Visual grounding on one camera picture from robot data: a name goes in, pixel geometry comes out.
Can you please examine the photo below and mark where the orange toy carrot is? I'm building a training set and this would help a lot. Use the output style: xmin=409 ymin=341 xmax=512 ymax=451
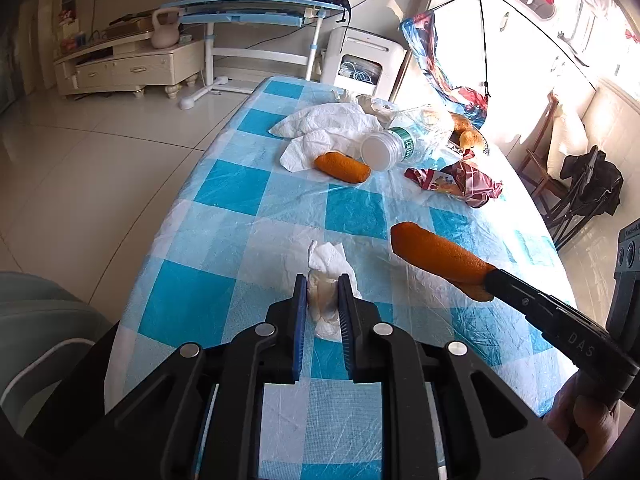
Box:
xmin=313 ymin=151 xmax=372 ymax=184
xmin=390 ymin=221 xmax=497 ymax=303

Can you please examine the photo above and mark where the white floor appliance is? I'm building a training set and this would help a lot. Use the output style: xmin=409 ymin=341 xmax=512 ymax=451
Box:
xmin=319 ymin=26 xmax=407 ymax=103

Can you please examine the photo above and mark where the brown flat box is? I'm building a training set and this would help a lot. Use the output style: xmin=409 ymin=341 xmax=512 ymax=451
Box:
xmin=106 ymin=14 xmax=155 ymax=40

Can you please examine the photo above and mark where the cream television cabinet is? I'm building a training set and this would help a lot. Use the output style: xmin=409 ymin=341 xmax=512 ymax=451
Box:
xmin=52 ymin=30 xmax=207 ymax=101

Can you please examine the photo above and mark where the wooden chair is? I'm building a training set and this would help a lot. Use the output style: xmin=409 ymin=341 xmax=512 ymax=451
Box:
xmin=517 ymin=91 xmax=568 ymax=198

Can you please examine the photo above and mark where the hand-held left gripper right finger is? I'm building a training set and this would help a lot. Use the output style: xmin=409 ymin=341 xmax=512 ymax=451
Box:
xmin=337 ymin=274 xmax=583 ymax=480

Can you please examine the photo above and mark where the grey sofa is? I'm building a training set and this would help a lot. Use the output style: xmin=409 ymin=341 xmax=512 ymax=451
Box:
xmin=0 ymin=270 xmax=121 ymax=438

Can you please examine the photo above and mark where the red snack wrapper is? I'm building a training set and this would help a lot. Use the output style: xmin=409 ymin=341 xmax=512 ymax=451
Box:
xmin=403 ymin=160 xmax=504 ymax=209

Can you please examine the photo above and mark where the pink kettlebell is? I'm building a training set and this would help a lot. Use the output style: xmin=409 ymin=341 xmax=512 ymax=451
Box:
xmin=151 ymin=8 xmax=181 ymax=50

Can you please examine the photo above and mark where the clear plastic bottle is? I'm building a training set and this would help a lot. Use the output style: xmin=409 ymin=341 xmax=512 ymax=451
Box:
xmin=360 ymin=104 xmax=455 ymax=173

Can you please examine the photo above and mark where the person's right hand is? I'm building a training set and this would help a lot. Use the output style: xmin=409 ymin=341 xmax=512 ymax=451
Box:
xmin=544 ymin=372 xmax=623 ymax=461

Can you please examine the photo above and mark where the blue study desk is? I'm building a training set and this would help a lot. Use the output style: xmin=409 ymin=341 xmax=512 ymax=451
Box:
xmin=159 ymin=0 xmax=347 ymax=111

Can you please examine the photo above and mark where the blue checkered tablecloth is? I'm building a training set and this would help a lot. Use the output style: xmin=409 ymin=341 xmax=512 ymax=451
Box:
xmin=104 ymin=76 xmax=581 ymax=480

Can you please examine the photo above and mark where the colourful drawstring bag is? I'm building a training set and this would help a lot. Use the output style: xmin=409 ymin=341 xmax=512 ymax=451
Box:
xmin=399 ymin=0 xmax=494 ymax=130

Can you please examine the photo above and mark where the black folding chair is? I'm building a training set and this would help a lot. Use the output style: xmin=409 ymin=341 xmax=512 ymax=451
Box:
xmin=541 ymin=145 xmax=626 ymax=252

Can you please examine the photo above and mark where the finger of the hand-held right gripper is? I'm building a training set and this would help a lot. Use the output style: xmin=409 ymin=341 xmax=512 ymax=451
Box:
xmin=484 ymin=267 xmax=630 ymax=403

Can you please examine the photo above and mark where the dark woven bread basket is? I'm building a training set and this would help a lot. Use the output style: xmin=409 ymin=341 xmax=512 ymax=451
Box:
xmin=446 ymin=110 xmax=490 ymax=157

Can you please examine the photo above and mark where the large white paper towel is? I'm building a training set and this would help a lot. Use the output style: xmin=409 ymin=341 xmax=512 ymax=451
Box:
xmin=278 ymin=129 xmax=368 ymax=173
xmin=269 ymin=102 xmax=382 ymax=139

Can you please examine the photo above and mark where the small white tissue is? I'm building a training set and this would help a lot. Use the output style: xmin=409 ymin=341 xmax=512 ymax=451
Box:
xmin=306 ymin=240 xmax=364 ymax=345

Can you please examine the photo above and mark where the white pillow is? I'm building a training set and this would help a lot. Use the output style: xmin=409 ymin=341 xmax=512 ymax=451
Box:
xmin=546 ymin=102 xmax=590 ymax=177

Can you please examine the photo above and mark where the white cabinet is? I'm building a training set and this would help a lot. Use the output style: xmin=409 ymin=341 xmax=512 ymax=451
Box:
xmin=389 ymin=0 xmax=601 ymax=161

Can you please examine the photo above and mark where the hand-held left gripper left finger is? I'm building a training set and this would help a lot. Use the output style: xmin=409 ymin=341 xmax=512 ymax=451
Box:
xmin=55 ymin=274 xmax=308 ymax=480

